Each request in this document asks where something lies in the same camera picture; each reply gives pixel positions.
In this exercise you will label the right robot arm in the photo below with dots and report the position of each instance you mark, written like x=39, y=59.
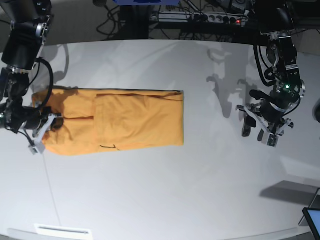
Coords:
x=30, y=24

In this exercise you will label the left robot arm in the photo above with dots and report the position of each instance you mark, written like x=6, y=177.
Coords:
x=282, y=76

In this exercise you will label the white power strip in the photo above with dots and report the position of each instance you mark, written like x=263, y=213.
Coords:
x=188, y=17

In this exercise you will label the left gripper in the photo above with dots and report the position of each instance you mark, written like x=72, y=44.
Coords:
x=269, y=118

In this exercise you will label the yellow T-shirt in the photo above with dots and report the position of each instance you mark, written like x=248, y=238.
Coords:
x=107, y=120

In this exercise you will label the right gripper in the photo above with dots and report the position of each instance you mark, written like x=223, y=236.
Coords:
x=36, y=128

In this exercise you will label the dark round object at edge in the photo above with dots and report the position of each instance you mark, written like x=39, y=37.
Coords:
x=316, y=111

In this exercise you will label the white label strip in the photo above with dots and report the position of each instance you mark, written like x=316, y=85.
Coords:
x=46, y=229

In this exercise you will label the tablet screen on stand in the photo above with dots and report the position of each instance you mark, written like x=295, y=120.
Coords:
x=311, y=216

